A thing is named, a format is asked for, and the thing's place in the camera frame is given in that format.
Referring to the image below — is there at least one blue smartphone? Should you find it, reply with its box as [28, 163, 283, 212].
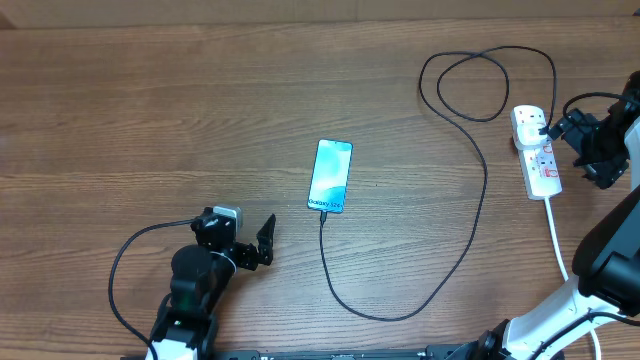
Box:
[307, 139, 353, 213]

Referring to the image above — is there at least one black charger cable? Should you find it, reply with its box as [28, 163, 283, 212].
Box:
[318, 45, 558, 322]

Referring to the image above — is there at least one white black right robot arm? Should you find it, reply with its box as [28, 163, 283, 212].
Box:
[447, 73, 639, 360]

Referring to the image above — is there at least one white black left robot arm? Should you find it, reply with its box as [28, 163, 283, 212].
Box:
[145, 206, 276, 360]

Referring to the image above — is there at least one white charger plug adapter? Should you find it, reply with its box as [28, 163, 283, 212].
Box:
[513, 123, 551, 151]

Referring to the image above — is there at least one white power strip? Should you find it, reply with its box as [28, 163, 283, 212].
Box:
[510, 105, 562, 200]

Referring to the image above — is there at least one brown cardboard backdrop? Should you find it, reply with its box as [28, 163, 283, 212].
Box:
[1, 0, 639, 29]

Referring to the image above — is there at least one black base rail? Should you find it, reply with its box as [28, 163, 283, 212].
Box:
[210, 341, 477, 360]

